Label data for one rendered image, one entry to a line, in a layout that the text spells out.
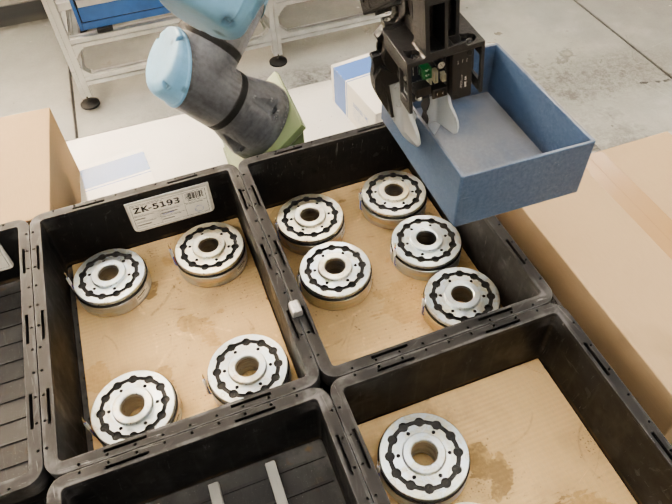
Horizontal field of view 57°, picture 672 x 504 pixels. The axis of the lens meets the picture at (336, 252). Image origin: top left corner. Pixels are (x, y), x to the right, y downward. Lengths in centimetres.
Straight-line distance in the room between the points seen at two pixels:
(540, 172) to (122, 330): 59
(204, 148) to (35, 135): 33
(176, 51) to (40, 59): 227
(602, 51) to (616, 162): 208
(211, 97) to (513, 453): 72
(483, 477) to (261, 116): 70
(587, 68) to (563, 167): 230
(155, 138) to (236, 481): 85
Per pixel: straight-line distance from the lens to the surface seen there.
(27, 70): 326
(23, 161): 120
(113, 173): 121
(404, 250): 90
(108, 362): 89
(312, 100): 145
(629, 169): 103
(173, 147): 138
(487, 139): 76
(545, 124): 74
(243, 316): 88
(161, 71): 109
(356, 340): 84
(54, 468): 73
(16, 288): 103
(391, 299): 88
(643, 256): 91
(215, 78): 109
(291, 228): 94
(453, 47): 55
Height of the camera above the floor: 154
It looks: 49 degrees down
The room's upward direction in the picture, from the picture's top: 4 degrees counter-clockwise
